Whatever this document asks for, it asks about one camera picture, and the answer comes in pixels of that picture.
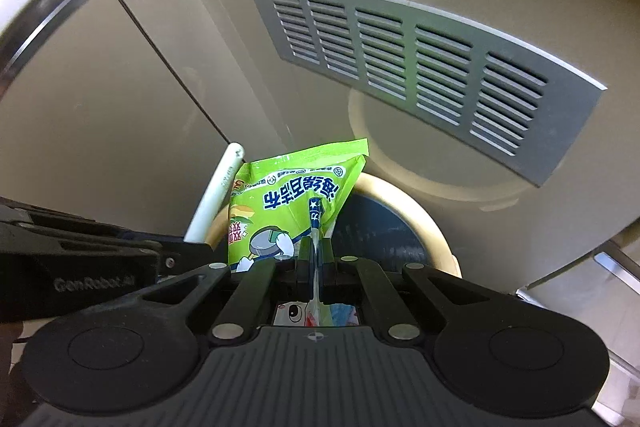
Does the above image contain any silver cabinet handle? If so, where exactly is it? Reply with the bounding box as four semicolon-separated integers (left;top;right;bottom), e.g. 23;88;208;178
592;251;640;282

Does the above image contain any clear blue print plastic wrapper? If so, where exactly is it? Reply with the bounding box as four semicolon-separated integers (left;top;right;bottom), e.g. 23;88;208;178
302;196;327;323

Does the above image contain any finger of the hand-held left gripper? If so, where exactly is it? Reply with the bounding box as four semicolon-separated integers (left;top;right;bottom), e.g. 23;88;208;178
117;227;214;282

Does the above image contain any white plastic tube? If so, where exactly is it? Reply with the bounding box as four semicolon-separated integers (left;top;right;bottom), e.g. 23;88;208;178
183;142;247;244

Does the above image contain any grey cabinet vent grille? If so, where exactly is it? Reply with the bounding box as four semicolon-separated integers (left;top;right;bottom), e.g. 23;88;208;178
245;0;609;188

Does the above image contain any beige round trash bin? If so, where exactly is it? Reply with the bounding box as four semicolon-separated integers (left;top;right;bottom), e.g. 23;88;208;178
205;171;464;282

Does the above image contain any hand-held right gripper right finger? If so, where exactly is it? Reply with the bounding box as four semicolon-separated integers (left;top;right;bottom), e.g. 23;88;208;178
320;239;507;344

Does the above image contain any green cartoon print packet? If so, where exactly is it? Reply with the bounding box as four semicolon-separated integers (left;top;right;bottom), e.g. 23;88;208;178
226;138;370;328

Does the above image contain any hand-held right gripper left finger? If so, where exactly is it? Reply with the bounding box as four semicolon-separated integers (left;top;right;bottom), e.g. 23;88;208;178
134;239;316;344

